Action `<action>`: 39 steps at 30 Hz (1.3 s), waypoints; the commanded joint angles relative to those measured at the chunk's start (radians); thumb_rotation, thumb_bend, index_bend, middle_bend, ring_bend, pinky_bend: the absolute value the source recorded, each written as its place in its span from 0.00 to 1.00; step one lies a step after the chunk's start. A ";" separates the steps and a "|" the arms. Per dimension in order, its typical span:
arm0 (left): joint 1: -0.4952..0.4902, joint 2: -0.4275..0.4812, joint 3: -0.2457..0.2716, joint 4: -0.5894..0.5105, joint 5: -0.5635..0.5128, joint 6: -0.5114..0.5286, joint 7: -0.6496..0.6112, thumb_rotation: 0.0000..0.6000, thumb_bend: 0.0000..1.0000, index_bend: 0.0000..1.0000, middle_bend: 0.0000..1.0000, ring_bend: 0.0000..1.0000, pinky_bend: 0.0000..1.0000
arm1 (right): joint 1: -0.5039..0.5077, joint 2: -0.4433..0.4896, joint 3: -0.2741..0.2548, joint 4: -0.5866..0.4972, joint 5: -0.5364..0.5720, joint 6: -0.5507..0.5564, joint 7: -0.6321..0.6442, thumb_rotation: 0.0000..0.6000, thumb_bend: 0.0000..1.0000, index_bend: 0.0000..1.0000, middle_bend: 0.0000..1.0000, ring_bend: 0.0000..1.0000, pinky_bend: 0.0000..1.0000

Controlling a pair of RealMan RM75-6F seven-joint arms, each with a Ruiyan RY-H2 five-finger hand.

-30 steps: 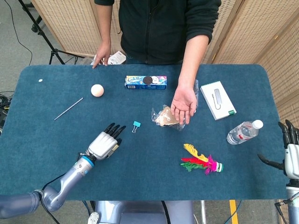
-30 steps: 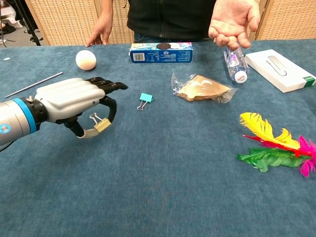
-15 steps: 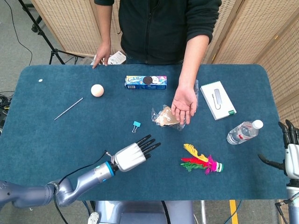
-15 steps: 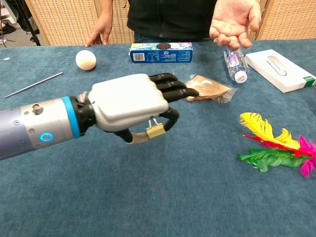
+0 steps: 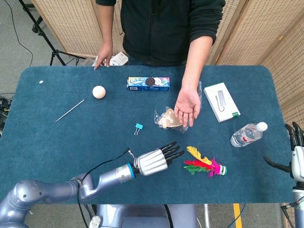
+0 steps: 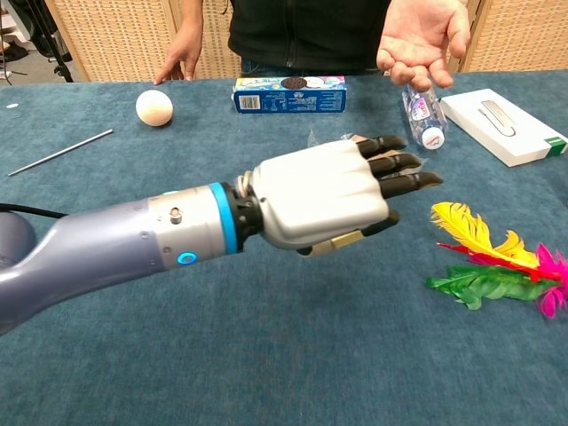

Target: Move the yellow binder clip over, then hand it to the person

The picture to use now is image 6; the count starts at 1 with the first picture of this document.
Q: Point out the person's left hand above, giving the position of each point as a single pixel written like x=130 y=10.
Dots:
x=419 y=37

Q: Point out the black tripod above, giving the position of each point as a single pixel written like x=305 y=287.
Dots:
x=57 y=53

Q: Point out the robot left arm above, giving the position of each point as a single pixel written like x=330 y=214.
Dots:
x=111 y=248

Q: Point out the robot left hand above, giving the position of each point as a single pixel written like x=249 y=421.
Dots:
x=319 y=195

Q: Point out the teal felt table cover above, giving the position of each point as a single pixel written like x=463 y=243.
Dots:
x=284 y=346

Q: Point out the white foam ball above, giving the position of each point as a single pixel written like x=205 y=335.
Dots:
x=154 y=108

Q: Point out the bagged brown paper filters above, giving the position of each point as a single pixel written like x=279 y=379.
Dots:
x=316 y=138

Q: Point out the person's right hand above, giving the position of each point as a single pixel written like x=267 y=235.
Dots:
x=186 y=46

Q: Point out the colourful feathers bundle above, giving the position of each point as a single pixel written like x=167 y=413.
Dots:
x=488 y=284

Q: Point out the thin metal rod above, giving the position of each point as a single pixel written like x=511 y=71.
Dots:
x=60 y=152

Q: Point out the person's right forearm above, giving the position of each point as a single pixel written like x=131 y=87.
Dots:
x=191 y=12

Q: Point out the woven rattan folding screen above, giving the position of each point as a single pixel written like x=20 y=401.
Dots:
x=519 y=35
x=124 y=35

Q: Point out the person's torso black jacket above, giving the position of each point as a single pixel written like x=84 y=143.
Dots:
x=306 y=31

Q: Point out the blue cookie box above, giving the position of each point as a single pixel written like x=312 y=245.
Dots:
x=293 y=100

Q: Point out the clear plastic water bottle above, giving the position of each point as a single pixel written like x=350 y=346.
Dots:
x=423 y=115

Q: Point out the white box with green end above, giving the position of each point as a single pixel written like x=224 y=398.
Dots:
x=519 y=137

